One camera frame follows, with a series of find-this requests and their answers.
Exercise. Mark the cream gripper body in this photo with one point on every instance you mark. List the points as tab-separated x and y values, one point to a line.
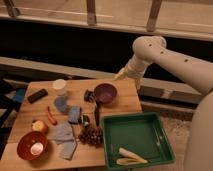
121	74

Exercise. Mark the orange red pepper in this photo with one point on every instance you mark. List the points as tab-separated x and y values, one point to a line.
52	120

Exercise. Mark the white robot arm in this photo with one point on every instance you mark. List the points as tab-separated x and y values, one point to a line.
195	72

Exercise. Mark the purple bowl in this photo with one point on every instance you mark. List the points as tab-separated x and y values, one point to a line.
105	93

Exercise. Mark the red bowl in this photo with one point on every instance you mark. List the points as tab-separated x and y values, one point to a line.
26	142

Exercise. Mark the small black object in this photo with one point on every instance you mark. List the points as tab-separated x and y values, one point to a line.
89	96

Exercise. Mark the small black clip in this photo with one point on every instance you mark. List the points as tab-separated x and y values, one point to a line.
84	120

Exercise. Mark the translucent plastic cup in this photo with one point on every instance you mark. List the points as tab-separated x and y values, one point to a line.
59	86

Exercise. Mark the green plastic tray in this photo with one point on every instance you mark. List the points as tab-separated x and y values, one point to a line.
142	134

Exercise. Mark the blue round sponge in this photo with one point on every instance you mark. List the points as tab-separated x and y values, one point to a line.
61	104

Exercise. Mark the wooden table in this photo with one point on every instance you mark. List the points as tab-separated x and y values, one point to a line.
126	102

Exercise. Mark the grey blue cloth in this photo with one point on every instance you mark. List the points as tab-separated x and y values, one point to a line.
63	134

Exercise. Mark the lower yellow corn husk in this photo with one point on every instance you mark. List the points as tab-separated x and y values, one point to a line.
126	161

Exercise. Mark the black rectangular block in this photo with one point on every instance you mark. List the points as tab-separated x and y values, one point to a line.
37	96

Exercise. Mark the yellow red apple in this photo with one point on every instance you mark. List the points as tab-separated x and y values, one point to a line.
40	126

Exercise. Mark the blue object beside table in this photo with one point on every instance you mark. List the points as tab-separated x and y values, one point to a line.
19	95

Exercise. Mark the white egg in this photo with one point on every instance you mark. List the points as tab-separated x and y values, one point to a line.
37	148

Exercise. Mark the black handled utensil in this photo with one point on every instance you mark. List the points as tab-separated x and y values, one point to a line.
97	113

